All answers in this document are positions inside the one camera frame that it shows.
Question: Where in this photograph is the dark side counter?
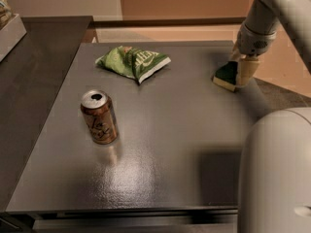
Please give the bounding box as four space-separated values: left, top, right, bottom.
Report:
0 16 92 213

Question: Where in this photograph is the orange soda can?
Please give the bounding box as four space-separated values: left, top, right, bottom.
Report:
81 89 119 145

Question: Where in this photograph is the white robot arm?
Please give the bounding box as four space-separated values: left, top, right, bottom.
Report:
237 0 311 233

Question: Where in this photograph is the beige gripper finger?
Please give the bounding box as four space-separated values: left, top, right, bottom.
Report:
229 46 242 62
236 56 259 87

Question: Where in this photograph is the green and yellow sponge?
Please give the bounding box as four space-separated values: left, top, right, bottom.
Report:
213 61 238 92

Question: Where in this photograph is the green chip bag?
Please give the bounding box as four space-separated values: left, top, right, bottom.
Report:
95 46 171 84

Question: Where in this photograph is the white box on counter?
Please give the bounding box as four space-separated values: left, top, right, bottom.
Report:
0 0 26 62

